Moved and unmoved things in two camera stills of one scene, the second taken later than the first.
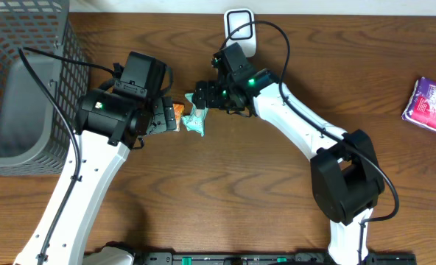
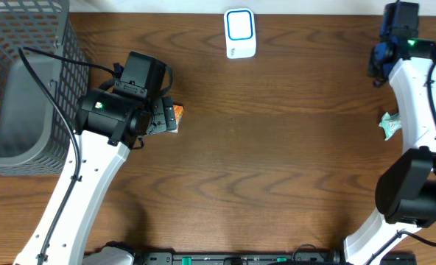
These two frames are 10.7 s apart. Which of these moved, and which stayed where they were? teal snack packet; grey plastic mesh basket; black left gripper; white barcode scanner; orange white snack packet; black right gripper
Moved: teal snack packet; black right gripper
Stayed: grey plastic mesh basket; black left gripper; orange white snack packet; white barcode scanner
